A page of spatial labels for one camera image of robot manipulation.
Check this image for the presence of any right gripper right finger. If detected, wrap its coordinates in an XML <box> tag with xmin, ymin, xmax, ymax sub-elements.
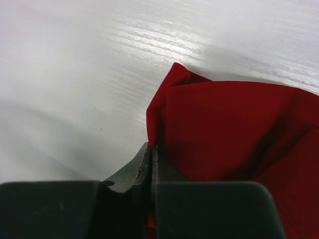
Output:
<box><xmin>151</xmin><ymin>144</ymin><xmax>286</xmax><ymax>239</ymax></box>

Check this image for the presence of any red pleated skirt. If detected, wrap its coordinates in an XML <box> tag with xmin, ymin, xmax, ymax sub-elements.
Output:
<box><xmin>147</xmin><ymin>63</ymin><xmax>319</xmax><ymax>239</ymax></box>

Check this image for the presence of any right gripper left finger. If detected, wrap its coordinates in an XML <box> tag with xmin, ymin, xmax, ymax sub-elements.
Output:
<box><xmin>0</xmin><ymin>143</ymin><xmax>152</xmax><ymax>239</ymax></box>

